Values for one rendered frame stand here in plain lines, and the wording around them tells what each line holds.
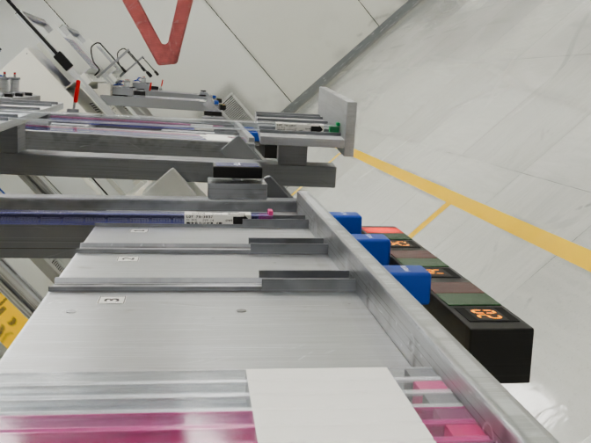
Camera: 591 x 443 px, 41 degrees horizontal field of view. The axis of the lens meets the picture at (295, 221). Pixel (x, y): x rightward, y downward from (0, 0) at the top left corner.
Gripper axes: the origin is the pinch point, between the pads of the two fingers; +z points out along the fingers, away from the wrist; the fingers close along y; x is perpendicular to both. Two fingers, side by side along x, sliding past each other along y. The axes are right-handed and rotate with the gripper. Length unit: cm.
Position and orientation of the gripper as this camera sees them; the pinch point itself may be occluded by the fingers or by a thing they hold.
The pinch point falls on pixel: (165, 53)
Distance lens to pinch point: 60.5
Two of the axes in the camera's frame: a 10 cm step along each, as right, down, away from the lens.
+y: 1.1, 1.8, -9.8
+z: 1.0, 9.8, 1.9
